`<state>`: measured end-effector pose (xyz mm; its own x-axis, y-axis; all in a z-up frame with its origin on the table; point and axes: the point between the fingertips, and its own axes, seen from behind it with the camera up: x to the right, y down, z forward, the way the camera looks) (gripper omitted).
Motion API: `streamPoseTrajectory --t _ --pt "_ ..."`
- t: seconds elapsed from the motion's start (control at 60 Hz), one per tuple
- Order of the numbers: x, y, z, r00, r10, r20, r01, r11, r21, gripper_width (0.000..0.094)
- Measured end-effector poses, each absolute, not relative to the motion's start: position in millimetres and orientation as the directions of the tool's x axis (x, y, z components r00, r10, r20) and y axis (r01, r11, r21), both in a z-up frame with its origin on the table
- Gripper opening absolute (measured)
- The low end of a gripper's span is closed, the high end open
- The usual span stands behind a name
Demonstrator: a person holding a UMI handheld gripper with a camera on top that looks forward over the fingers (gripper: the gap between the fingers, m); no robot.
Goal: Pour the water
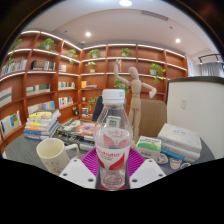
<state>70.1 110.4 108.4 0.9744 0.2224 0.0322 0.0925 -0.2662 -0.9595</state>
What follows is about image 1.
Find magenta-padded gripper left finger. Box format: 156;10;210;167
59;148;101;190

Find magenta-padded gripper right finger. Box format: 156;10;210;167
127;148;167;190

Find clear plastic water bottle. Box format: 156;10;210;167
93;88;134;192

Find green and white tissue box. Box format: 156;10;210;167
134;135;163;162

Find cream ceramic mug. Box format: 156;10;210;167
35;137;81;177

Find black-covered book stack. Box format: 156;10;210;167
54;118;98;152

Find white book stack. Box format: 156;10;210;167
157;123;203;163

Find tan office chair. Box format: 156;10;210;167
138;99;168;138

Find colourful stack of books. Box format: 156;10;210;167
23;109;62;140

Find green and white carton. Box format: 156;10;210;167
105;114;122;128

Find wooden artist mannequin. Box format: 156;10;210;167
113;59;158;144

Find white partition with dark top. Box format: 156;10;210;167
165;76;224;159

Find round ceiling lights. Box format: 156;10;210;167
84;0;183;44

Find wooden wall shelf unit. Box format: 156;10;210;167
0;30;189;148

